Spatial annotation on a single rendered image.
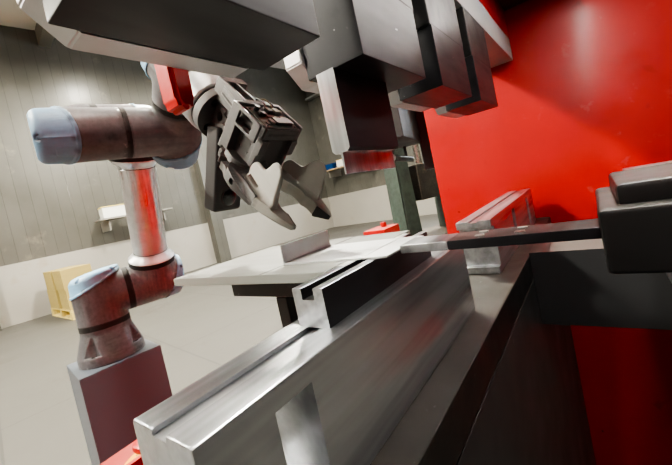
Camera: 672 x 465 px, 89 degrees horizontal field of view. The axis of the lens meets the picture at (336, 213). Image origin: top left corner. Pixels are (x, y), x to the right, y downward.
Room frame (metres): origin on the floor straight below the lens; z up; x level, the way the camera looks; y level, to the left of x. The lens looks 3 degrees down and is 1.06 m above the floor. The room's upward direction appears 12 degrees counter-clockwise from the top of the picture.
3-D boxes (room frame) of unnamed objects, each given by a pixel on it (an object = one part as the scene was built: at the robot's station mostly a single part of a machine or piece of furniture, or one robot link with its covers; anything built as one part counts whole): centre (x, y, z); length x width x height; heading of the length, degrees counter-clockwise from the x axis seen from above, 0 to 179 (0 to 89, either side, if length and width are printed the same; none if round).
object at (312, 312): (0.33, -0.03, 0.99); 0.20 x 0.03 x 0.03; 143
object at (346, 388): (0.31, -0.01, 0.92); 0.39 x 0.06 x 0.10; 143
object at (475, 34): (0.70, -0.30, 1.26); 0.15 x 0.09 x 0.17; 143
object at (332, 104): (0.36, -0.05, 1.13); 0.10 x 0.02 x 0.10; 143
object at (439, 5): (0.54, -0.18, 1.26); 0.15 x 0.09 x 0.17; 143
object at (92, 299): (0.91, 0.65, 0.94); 0.13 x 0.12 x 0.14; 128
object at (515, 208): (0.80, -0.38, 0.92); 0.50 x 0.06 x 0.10; 143
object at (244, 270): (0.45, 0.07, 1.00); 0.26 x 0.18 x 0.01; 53
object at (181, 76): (0.27, 0.10, 1.20); 0.04 x 0.02 x 0.10; 53
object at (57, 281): (6.31, 4.76, 0.42); 1.43 x 1.00 x 0.83; 46
